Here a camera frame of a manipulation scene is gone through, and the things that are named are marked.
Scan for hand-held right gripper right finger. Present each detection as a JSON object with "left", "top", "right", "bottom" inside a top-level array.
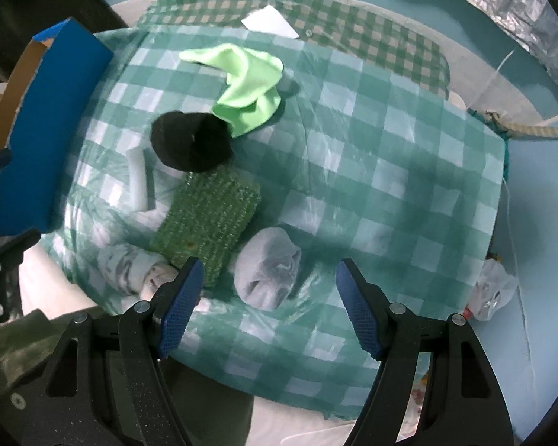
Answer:
[{"left": 336, "top": 258, "right": 517, "bottom": 446}]

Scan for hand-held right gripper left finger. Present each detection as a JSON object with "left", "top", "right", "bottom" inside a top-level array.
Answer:
[{"left": 22, "top": 256, "right": 205, "bottom": 446}]

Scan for blue cardboard box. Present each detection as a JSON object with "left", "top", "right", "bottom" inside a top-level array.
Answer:
[{"left": 0, "top": 17, "right": 115, "bottom": 237}]

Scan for patterned white sock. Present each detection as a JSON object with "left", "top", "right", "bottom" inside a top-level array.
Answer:
[{"left": 97, "top": 242, "right": 180, "bottom": 300}]

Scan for green knitted scrubber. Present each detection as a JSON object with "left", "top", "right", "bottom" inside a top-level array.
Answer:
[{"left": 149, "top": 170, "right": 262, "bottom": 287}]

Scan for black sock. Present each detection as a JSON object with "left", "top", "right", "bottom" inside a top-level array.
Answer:
[{"left": 150, "top": 111, "right": 235, "bottom": 174}]

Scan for light green cloth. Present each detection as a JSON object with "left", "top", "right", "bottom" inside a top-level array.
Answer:
[{"left": 179, "top": 43, "right": 284, "bottom": 139}]

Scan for olive green trousers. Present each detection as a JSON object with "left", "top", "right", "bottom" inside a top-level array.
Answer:
[{"left": 0, "top": 309, "right": 254, "bottom": 446}]

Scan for teal checked plastic tablecloth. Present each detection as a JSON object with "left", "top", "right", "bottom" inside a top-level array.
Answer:
[{"left": 42, "top": 25, "right": 507, "bottom": 421}]

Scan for white plastic bag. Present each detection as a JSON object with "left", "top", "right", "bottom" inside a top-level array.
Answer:
[{"left": 465, "top": 258, "right": 519, "bottom": 322}]

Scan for green beige checked cloth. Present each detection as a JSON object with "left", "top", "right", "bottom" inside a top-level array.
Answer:
[{"left": 137, "top": 0, "right": 449, "bottom": 98}]

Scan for white paper sheet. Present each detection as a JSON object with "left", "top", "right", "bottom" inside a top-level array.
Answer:
[{"left": 241, "top": 6, "right": 299, "bottom": 39}]

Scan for beige rope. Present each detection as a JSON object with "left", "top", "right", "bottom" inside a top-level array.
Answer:
[{"left": 486, "top": 110, "right": 558, "bottom": 140}]

